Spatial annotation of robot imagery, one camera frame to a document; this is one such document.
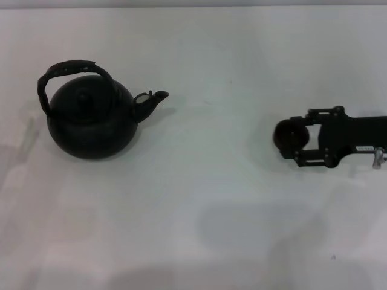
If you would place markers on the small dark brown teacup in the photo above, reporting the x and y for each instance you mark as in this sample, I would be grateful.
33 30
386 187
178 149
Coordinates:
290 134

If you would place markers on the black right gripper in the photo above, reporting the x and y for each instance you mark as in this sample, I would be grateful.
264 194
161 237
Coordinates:
347 133

